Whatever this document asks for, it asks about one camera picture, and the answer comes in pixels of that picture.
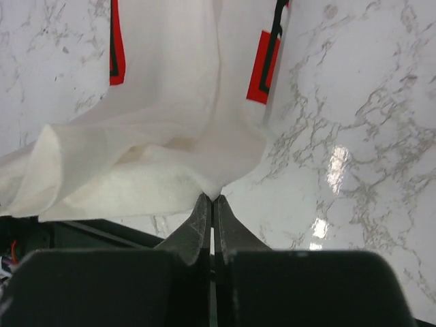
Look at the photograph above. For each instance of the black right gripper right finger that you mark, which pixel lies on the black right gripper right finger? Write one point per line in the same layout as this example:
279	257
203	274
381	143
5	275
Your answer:
260	286

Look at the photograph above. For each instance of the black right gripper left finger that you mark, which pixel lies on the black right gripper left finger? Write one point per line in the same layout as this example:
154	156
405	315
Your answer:
168	285

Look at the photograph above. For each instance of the white t shirt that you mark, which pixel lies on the white t shirt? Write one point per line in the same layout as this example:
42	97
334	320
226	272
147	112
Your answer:
179	126

